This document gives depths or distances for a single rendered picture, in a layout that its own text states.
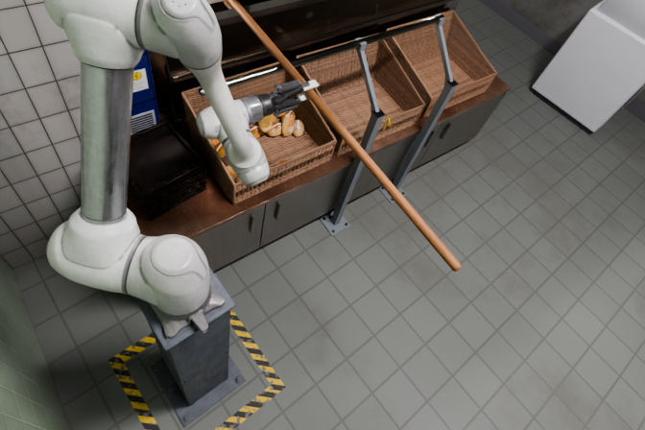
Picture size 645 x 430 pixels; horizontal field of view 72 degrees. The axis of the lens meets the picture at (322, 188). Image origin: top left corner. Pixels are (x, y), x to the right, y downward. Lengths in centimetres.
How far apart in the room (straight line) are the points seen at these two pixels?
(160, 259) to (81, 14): 54
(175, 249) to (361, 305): 155
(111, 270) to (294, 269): 147
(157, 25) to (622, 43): 340
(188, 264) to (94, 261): 22
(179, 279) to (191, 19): 59
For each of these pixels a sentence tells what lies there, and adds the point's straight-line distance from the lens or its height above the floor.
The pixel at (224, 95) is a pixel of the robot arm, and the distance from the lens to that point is 117.
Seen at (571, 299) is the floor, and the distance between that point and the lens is 316.
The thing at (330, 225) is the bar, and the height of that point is 1.
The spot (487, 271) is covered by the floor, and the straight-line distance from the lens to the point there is 292.
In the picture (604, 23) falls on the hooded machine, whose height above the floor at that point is 78.
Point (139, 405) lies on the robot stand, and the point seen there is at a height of 0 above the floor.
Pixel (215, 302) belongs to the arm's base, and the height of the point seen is 102.
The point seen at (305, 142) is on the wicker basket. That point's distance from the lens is 225.
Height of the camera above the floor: 227
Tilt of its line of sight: 54 degrees down
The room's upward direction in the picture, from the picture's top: 18 degrees clockwise
